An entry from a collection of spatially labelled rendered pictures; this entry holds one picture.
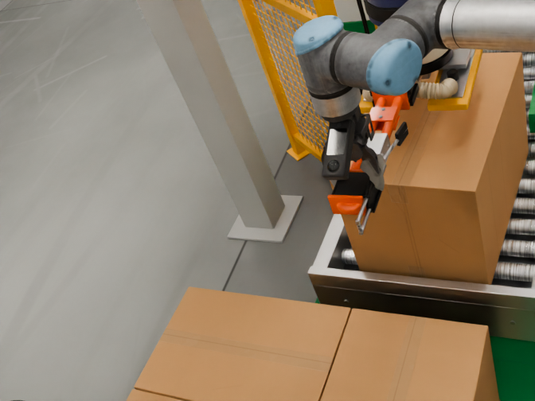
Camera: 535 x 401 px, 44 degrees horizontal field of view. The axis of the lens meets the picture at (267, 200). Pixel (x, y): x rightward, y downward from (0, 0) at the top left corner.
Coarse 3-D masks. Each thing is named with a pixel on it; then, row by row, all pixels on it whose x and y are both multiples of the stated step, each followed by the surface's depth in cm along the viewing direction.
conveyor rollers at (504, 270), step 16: (528, 64) 260; (528, 80) 248; (528, 96) 242; (528, 112) 236; (528, 128) 230; (528, 144) 224; (528, 160) 219; (528, 192) 212; (528, 208) 206; (512, 224) 202; (528, 224) 200; (512, 240) 197; (352, 256) 213; (528, 256) 195; (496, 272) 192; (512, 272) 190; (528, 272) 188
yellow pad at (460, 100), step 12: (468, 60) 174; (444, 72) 173; (456, 72) 167; (468, 72) 170; (468, 84) 167; (456, 96) 164; (468, 96) 164; (432, 108) 166; (444, 108) 165; (456, 108) 164
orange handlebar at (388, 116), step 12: (396, 96) 152; (372, 108) 151; (384, 108) 149; (396, 108) 148; (372, 120) 148; (384, 120) 147; (396, 120) 149; (384, 132) 144; (360, 168) 139; (348, 204) 131; (360, 204) 130
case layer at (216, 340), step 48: (192, 288) 225; (192, 336) 210; (240, 336) 204; (288, 336) 198; (336, 336) 193; (384, 336) 188; (432, 336) 183; (480, 336) 178; (144, 384) 202; (192, 384) 196; (240, 384) 191; (288, 384) 186; (336, 384) 181; (384, 384) 177; (432, 384) 172; (480, 384) 173
